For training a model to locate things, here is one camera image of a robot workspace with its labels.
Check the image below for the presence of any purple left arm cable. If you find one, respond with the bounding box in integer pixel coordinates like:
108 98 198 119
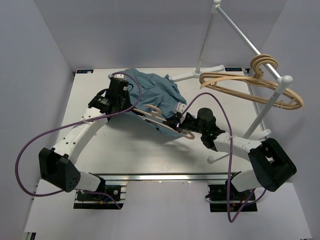
14 72 143 210

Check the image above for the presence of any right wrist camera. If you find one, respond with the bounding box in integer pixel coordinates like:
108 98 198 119
200 129 226 152

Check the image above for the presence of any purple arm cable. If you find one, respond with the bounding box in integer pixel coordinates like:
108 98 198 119
14 72 143 210
181 92 267 223

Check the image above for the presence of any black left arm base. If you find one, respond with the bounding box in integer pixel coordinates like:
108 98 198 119
73 181 127 210

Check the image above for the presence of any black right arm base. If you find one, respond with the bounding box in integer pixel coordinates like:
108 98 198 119
204 184 258 213

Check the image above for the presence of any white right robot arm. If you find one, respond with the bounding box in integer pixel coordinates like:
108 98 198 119
163 107 297 200

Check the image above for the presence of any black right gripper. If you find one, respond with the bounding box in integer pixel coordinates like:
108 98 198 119
162 114 206 135

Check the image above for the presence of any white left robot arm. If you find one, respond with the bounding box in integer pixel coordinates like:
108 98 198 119
38 74 131 200

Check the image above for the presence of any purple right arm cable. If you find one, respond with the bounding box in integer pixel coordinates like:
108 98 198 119
181 92 267 223

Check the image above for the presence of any blue t shirt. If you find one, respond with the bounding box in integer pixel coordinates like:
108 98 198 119
119 68 191 140

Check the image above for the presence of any white clothes rack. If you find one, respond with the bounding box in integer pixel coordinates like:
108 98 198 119
167 0 294 165

